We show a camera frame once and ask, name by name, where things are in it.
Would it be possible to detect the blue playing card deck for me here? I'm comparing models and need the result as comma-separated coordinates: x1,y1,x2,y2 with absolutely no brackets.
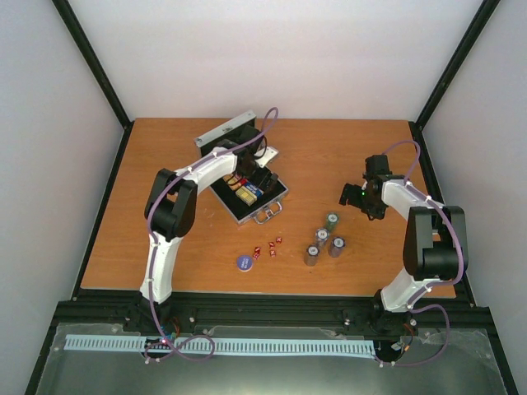
236,183,264,207

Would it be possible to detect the green poker chip stack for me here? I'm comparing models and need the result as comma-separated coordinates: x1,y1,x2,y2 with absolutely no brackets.
325,212,339,233

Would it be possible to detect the purple poker chip stack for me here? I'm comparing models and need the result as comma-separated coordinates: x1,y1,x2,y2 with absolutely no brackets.
328,236,345,258

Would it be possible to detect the brown poker chip stack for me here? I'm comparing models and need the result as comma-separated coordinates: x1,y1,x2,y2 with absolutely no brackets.
304,244,319,267

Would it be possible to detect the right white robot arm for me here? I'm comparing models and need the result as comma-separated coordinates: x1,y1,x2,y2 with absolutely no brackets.
339,175,468,333

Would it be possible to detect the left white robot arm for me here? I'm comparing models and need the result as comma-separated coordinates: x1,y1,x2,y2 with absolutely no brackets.
140,123,287,332

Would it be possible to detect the aluminium poker case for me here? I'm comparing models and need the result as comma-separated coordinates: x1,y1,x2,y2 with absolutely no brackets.
194,110,288,225

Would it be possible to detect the blue small blind button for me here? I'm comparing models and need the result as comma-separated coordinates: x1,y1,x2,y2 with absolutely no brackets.
236,255,254,272

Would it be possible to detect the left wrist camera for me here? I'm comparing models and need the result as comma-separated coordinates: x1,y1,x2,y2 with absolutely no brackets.
254,146,279,168

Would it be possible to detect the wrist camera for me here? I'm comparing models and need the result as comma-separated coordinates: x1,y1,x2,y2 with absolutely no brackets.
254,146,279,168
363,154,392,179

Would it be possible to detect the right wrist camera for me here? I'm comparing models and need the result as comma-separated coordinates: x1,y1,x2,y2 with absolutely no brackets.
363,154,392,179

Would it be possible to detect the black aluminium frame rail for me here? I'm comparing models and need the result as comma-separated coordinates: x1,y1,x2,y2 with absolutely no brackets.
51,290,497,340

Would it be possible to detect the light blue cable duct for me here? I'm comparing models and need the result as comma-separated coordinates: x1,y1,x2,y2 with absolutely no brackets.
63,334,375,359

